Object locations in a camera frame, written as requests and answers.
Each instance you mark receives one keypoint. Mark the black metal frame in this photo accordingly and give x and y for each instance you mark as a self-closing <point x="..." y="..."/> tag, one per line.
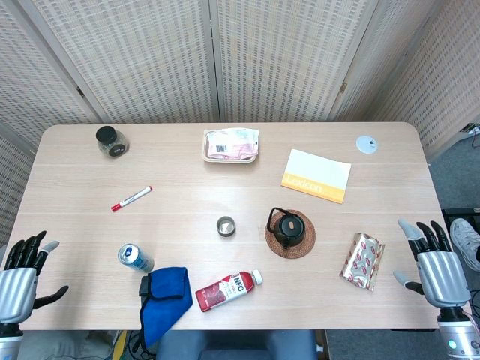
<point x="461" y="212"/>

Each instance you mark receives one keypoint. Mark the beige woven folding screen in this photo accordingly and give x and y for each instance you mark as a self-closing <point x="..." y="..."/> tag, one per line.
<point x="150" y="56"/>

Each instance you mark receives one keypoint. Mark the red NFC juice bottle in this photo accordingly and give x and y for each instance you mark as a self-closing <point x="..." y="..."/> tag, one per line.
<point x="225" y="290"/>

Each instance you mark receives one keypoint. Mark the brown round woven coaster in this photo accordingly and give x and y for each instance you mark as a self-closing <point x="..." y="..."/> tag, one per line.
<point x="306" y="243"/>

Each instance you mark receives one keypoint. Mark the beige food tray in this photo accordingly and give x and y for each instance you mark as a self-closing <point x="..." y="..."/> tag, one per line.
<point x="228" y="160"/>

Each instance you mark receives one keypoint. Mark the light blue drink can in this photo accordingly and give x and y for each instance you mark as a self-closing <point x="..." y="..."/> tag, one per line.
<point x="137" y="258"/>

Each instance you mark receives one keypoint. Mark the black teapot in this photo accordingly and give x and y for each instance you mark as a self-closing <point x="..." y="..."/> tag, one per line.
<point x="290" y="228"/>

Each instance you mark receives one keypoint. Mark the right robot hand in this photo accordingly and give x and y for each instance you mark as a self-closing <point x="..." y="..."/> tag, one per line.
<point x="440" y="273"/>

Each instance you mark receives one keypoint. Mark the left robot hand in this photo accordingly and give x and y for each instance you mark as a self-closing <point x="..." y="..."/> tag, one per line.
<point x="18" y="292"/>

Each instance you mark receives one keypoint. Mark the red white marker pen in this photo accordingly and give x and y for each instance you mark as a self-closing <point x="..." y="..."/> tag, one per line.
<point x="131" y="198"/>

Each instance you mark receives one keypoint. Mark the glass jar black lid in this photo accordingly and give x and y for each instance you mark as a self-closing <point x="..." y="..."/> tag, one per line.
<point x="112" y="144"/>

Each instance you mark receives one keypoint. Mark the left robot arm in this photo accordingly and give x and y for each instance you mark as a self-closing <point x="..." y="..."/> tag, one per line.
<point x="7" y="343"/>

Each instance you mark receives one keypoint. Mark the blue folded cloth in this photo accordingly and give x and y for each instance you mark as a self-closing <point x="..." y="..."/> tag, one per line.
<point x="165" y="300"/>

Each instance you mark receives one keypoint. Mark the white sneaker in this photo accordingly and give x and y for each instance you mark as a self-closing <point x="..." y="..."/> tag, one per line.
<point x="465" y="240"/>

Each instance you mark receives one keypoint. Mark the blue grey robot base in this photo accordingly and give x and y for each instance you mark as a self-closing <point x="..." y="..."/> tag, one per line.
<point x="236" y="345"/>

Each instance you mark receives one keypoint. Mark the yellow white Lexicon book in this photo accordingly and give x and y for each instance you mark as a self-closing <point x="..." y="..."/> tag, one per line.
<point x="318" y="172"/>

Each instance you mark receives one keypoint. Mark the small dark teacup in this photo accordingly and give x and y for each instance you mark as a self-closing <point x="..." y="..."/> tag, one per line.
<point x="226" y="227"/>

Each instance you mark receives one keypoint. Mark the white power strip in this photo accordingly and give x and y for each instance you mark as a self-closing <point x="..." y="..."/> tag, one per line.
<point x="471" y="129"/>

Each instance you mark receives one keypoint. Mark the pink white snack packet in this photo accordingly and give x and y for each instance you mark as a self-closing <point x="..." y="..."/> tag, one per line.
<point x="232" y="144"/>

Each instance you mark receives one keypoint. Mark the gold red snack packet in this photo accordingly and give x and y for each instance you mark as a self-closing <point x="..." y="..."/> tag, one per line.
<point x="362" y="262"/>

